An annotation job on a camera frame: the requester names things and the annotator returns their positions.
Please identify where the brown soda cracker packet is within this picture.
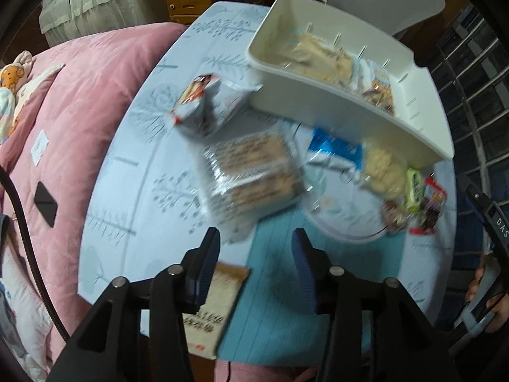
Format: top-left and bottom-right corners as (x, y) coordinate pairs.
(183, 263), (249, 360)

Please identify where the red clear date snack pack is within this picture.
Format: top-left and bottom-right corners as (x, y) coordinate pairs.
(410, 177), (448, 236)

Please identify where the dark brown walnut date snack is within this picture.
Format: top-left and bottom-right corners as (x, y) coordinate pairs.
(381, 200), (409, 233)

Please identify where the person's right hand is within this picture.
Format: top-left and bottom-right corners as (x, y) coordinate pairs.
(465, 254), (509, 333)

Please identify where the green foil candy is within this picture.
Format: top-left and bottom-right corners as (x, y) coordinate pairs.
(405, 167), (423, 213)

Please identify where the clear wrapped floss cake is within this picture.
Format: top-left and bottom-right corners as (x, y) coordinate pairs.
(361, 142), (407, 200)

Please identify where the metal window grille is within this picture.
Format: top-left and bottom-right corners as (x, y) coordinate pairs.
(429, 4), (508, 192)

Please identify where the black phone on blanket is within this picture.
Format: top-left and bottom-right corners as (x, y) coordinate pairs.
(34, 181), (58, 228)

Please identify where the blue white candy wrapper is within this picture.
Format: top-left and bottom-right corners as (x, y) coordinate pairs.
(304, 128), (363, 173)

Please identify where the orange white snack packet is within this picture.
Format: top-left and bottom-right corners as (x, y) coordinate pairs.
(360, 60), (395, 117)

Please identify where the clear wrapped sandwich cake pack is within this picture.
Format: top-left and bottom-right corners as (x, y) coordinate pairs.
(199, 129), (304, 230)

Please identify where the pink quilted blanket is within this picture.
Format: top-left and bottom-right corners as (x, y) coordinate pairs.
(0, 21), (188, 363)

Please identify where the white paper tag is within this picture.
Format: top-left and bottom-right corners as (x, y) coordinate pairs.
(30, 130), (49, 166)

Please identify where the beige cake pack in bin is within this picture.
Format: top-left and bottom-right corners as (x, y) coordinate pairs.
(273, 33), (354, 86)

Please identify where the grey red snack bag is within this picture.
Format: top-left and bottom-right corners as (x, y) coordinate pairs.
(168, 73), (262, 139)

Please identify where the white plastic storage bin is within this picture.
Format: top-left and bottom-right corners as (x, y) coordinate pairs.
(246, 0), (455, 168)

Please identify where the cartoon print pillow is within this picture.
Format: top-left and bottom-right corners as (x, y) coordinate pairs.
(1, 50), (33, 143)

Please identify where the grey curtain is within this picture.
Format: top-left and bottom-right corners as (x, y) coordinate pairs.
(39, 0), (168, 46)

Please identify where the black cable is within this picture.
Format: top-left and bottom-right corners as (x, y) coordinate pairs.
(0, 164), (72, 345)

